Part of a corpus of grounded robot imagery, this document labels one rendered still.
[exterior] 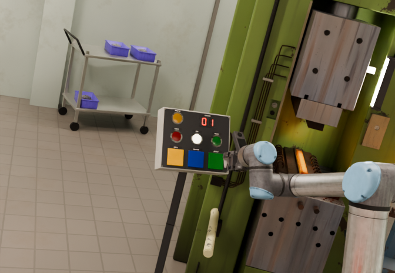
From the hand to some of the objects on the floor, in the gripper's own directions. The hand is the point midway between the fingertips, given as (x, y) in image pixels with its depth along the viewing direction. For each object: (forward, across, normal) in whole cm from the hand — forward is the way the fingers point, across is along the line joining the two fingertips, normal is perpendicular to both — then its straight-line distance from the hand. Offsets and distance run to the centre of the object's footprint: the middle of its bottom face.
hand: (226, 156), depth 234 cm
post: (+72, -9, -82) cm, 110 cm away
